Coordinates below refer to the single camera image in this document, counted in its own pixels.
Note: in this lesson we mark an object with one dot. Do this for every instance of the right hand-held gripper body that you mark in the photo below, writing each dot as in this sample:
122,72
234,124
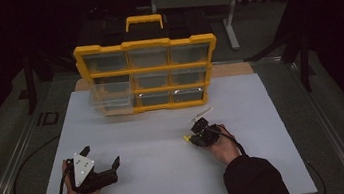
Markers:
210,135

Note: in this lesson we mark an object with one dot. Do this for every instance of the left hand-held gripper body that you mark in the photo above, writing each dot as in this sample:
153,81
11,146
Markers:
83,167

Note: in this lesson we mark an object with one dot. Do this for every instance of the small yellow wall plug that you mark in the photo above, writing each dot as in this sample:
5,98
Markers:
186,138

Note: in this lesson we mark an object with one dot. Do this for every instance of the clear plastic drawer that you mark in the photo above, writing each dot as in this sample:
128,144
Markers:
110,101

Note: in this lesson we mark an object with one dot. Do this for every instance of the yellow and black drawer organizer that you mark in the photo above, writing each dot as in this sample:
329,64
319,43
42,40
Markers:
146,43

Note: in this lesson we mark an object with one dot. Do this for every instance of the person's right hand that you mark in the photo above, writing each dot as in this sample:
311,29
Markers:
227,150

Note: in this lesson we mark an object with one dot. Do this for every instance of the white table mat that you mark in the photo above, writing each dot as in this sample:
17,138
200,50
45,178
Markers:
170,178

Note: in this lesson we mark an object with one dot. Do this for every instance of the black stand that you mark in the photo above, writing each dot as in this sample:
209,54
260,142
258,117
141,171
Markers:
29,85
304,59

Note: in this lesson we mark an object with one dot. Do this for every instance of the aluminium frame rail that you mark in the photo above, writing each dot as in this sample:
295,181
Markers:
326,123
14,164

